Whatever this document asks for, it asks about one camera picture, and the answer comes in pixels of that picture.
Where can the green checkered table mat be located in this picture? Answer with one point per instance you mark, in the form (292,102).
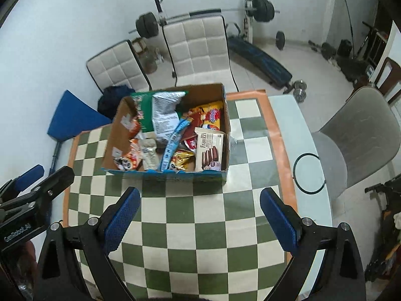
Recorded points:
(200,219)

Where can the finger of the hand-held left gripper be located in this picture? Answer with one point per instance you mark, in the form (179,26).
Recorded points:
(28,175)
(58,180)

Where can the black weight plate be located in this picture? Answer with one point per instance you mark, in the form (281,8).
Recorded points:
(280,40)

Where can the black scooter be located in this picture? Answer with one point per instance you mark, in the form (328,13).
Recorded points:
(387,225)

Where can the dark blue cloth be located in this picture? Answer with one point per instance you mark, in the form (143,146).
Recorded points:
(112,100)

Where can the red snack packet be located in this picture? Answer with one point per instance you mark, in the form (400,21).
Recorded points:
(189,139)

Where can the white barbell rack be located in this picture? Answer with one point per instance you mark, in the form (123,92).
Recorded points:
(248,6)

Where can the green snack bag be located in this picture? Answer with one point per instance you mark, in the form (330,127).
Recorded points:
(144,109)

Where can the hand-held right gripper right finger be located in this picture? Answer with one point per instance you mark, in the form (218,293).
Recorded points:
(278,219)

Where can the gold snack packet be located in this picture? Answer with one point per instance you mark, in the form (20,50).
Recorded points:
(181,160)

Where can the cardboard box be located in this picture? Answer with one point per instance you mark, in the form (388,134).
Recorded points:
(175,177)

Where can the orange noodle snack bag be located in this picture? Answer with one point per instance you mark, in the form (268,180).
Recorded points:
(135,144)

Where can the white chocolate biscuit pack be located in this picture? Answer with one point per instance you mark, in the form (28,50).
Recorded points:
(210,150)

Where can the white quilted chair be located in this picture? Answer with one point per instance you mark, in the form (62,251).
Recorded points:
(200,50)
(119,65)

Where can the chrome dumbbell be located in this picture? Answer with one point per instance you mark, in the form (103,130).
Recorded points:
(300,89)

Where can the blue weight bench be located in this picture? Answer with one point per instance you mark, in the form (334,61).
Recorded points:
(260,59)

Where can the silver white snack bag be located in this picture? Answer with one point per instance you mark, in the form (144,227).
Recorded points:
(164,116)

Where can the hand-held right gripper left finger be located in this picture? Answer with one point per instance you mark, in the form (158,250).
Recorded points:
(120,216)

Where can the grey upholstered chair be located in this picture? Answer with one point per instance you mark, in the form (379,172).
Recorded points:
(354,138)

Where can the white snack pouch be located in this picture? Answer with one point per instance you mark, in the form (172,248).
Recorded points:
(148,155)

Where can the yellow chip bag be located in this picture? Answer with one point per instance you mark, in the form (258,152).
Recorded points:
(210,114)

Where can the blue cushion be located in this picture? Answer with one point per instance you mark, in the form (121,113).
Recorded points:
(75,116)

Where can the long blue snack packet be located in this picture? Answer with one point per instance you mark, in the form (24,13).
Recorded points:
(174,144)

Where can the orange panda snack packet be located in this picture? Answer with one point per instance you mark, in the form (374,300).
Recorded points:
(127,161)

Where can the brown jar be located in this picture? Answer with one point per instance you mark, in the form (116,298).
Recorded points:
(150,62)

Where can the dark wooden chair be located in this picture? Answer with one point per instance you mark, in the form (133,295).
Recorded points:
(388,75)

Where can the barbell with black plates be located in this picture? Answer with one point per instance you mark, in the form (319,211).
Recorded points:
(147,25)

